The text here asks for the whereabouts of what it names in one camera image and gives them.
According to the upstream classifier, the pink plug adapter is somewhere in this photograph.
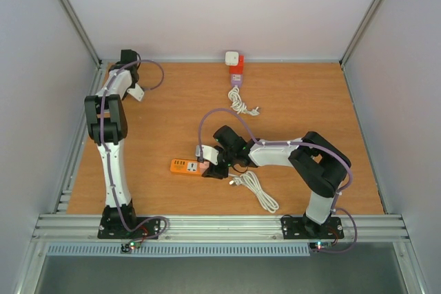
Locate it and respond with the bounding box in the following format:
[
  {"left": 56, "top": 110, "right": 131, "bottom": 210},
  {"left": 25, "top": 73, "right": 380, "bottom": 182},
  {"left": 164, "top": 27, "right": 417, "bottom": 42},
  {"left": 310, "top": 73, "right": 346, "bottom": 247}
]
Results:
[{"left": 199, "top": 160, "right": 210, "bottom": 170}]

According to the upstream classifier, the white cord of orange strip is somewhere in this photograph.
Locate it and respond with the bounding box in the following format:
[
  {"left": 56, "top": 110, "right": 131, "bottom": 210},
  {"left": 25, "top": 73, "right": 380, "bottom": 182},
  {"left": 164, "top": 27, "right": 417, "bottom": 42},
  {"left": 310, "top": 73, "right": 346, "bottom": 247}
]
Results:
[{"left": 227, "top": 170, "right": 280, "bottom": 214}]

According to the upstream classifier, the orange power strip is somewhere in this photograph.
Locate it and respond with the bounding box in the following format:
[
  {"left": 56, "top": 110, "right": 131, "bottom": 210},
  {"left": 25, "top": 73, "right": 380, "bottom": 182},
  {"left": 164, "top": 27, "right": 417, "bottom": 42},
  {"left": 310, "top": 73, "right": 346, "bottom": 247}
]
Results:
[{"left": 170, "top": 158, "right": 203, "bottom": 176}]

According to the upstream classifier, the purple power strip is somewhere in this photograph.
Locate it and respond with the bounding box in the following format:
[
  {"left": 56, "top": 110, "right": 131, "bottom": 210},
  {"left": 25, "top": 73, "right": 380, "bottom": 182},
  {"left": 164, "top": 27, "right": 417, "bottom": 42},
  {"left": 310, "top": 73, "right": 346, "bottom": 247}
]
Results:
[{"left": 230, "top": 74, "right": 243, "bottom": 88}]

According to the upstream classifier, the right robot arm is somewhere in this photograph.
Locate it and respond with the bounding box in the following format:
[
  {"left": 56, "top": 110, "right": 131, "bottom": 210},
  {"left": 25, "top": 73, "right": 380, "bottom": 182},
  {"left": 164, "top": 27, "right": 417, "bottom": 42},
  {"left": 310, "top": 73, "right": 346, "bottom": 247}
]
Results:
[{"left": 196, "top": 125, "right": 353, "bottom": 238}]

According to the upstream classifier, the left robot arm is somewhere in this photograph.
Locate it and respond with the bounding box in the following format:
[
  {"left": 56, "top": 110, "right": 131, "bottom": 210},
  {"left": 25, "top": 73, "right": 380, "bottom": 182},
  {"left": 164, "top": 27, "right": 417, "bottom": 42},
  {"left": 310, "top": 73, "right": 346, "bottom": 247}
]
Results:
[{"left": 84, "top": 50, "right": 144, "bottom": 239}]

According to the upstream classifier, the red cube socket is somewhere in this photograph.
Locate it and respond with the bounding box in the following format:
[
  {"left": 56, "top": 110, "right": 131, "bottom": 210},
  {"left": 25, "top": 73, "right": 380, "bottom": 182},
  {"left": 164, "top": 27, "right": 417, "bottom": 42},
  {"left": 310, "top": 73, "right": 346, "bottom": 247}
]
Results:
[{"left": 229, "top": 54, "right": 245, "bottom": 75}]

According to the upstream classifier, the white cube plug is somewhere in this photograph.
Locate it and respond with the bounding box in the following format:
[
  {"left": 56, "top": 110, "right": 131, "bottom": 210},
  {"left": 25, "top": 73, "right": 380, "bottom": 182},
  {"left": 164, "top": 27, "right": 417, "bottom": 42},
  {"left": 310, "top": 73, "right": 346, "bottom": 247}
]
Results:
[{"left": 225, "top": 51, "right": 240, "bottom": 66}]

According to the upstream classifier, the right small circuit board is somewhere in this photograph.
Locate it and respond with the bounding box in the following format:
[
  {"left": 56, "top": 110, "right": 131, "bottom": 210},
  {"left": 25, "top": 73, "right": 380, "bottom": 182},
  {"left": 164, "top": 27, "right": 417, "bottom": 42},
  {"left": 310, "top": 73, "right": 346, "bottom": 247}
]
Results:
[{"left": 309, "top": 240, "right": 334, "bottom": 251}]

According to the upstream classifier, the small circuit board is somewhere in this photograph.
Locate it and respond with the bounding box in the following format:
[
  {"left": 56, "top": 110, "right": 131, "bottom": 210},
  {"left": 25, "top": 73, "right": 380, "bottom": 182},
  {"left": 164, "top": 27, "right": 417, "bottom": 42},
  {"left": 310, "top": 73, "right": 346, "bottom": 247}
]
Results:
[
  {"left": 121, "top": 242, "right": 142, "bottom": 253},
  {"left": 309, "top": 240, "right": 334, "bottom": 251}
]

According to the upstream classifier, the left small circuit board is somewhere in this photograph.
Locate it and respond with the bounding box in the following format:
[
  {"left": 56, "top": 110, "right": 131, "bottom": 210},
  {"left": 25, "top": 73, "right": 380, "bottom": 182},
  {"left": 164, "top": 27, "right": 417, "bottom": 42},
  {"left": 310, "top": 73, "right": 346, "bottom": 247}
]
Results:
[{"left": 121, "top": 242, "right": 142, "bottom": 253}]

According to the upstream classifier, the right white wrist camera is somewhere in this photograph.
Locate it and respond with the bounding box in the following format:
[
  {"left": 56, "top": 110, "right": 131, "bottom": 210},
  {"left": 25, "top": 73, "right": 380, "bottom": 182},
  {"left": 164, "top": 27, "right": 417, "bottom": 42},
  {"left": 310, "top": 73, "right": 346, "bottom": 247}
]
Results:
[{"left": 196, "top": 145, "right": 219, "bottom": 165}]

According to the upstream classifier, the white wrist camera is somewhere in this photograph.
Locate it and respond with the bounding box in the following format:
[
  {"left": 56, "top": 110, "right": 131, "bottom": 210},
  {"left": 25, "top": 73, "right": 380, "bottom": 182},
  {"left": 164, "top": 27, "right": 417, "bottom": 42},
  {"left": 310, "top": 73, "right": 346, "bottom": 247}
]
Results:
[
  {"left": 127, "top": 83, "right": 145, "bottom": 102},
  {"left": 196, "top": 145, "right": 219, "bottom": 165}
]

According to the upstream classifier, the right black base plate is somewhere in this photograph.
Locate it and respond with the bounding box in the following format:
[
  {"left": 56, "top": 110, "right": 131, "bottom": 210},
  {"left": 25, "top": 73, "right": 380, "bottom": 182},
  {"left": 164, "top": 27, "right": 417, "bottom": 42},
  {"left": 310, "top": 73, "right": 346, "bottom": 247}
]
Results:
[{"left": 280, "top": 214, "right": 345, "bottom": 240}]

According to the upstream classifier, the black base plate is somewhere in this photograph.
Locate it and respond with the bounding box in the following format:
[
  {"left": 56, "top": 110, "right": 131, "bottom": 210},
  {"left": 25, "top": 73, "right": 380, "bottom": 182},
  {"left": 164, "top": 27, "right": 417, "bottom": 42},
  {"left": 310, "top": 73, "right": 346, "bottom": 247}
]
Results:
[
  {"left": 97, "top": 218, "right": 161, "bottom": 240},
  {"left": 280, "top": 214, "right": 345, "bottom": 240}
]

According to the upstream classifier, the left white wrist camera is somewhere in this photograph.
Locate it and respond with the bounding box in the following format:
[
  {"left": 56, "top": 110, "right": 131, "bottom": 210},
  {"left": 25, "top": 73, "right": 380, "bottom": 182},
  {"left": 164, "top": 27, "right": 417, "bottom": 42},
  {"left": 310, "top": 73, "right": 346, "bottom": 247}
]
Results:
[{"left": 127, "top": 83, "right": 145, "bottom": 102}]

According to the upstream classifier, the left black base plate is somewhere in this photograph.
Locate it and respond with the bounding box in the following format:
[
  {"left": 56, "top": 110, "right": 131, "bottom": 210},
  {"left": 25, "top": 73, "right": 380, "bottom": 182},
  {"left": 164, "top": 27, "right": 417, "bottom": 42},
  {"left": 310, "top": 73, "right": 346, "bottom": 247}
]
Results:
[{"left": 97, "top": 218, "right": 161, "bottom": 240}]

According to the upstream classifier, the aluminium front rail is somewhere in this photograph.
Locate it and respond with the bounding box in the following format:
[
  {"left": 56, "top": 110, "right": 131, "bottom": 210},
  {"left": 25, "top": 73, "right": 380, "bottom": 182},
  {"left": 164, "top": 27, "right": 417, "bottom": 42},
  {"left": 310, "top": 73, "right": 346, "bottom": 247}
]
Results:
[{"left": 32, "top": 214, "right": 410, "bottom": 243}]

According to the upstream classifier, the blue slotted cable duct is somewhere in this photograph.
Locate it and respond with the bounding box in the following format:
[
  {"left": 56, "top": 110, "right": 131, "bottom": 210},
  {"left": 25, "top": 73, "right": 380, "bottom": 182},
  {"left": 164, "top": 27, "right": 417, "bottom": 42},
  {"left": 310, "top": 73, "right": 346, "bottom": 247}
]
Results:
[{"left": 46, "top": 242, "right": 310, "bottom": 258}]

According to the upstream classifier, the left aluminium corner post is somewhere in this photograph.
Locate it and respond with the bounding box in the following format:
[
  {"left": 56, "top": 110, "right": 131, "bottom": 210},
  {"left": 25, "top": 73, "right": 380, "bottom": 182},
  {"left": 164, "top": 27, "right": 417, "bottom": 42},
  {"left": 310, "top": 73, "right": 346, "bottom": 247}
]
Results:
[{"left": 59, "top": 0, "right": 102, "bottom": 67}]

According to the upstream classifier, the aluminium corner post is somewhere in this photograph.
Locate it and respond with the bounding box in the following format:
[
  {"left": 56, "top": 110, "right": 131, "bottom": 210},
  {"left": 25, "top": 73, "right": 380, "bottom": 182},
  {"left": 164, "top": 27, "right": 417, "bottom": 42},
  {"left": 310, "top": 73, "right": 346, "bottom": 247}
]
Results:
[
  {"left": 339, "top": 0, "right": 384, "bottom": 68},
  {"left": 59, "top": 0, "right": 102, "bottom": 67}
]

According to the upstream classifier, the right aluminium corner post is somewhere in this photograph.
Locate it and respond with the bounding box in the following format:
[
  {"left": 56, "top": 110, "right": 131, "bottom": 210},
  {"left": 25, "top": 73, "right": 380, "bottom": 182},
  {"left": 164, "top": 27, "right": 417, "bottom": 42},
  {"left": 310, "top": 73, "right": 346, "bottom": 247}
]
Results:
[{"left": 339, "top": 0, "right": 384, "bottom": 68}]

